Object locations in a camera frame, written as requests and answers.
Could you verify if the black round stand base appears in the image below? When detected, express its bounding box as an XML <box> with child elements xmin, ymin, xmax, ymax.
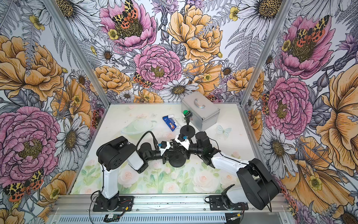
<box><xmin>180</xmin><ymin>125</ymin><xmax>195</xmax><ymax>139</ymax></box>

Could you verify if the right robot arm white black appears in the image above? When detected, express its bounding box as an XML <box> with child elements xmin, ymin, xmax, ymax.
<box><xmin>172</xmin><ymin>132</ymin><xmax>281</xmax><ymax>210</ymax></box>

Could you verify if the blue white bandage packet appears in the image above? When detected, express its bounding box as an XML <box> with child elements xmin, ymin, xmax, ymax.
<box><xmin>162</xmin><ymin>114</ymin><xmax>180</xmax><ymax>132</ymax></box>

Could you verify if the silver aluminium first aid case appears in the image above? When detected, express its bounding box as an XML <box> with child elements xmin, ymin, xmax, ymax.
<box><xmin>181</xmin><ymin>91</ymin><xmax>220</xmax><ymax>131</ymax></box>

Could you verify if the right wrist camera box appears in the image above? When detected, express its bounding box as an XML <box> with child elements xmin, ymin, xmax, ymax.
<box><xmin>174</xmin><ymin>134</ymin><xmax>190</xmax><ymax>150</ymax></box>

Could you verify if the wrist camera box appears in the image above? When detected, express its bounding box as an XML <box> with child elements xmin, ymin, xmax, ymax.
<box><xmin>158</xmin><ymin>141</ymin><xmax>171</xmax><ymax>153</ymax></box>
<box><xmin>174</xmin><ymin>134</ymin><xmax>190</xmax><ymax>150</ymax></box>

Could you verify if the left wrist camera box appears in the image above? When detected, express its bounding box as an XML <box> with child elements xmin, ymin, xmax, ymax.
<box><xmin>158</xmin><ymin>141</ymin><xmax>171</xmax><ymax>153</ymax></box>

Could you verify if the left black corrugated cable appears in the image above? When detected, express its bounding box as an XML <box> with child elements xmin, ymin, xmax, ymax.
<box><xmin>136</xmin><ymin>130</ymin><xmax>159</xmax><ymax>152</ymax></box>

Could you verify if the white perforated cable tray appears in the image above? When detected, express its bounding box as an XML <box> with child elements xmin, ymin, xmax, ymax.
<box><xmin>57</xmin><ymin>213</ymin><xmax>227</xmax><ymax>224</ymax></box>

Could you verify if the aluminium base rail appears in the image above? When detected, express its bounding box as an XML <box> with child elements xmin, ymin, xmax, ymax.
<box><xmin>50</xmin><ymin>194</ymin><xmax>289</xmax><ymax>217</ymax></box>

